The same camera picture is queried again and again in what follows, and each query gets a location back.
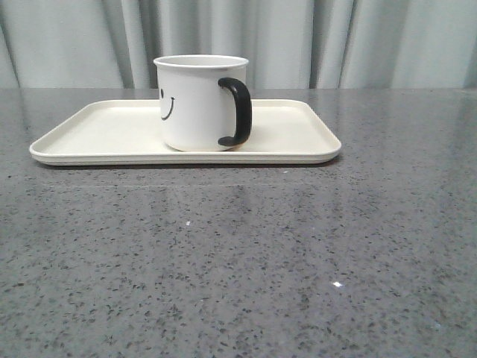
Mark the white smiley mug black handle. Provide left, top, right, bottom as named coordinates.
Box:
left=154, top=54, right=253, bottom=151

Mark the cream rectangular plastic tray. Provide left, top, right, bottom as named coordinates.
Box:
left=30, top=99, right=341, bottom=166

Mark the grey pleated curtain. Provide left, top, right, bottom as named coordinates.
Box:
left=1, top=1, right=476, bottom=89

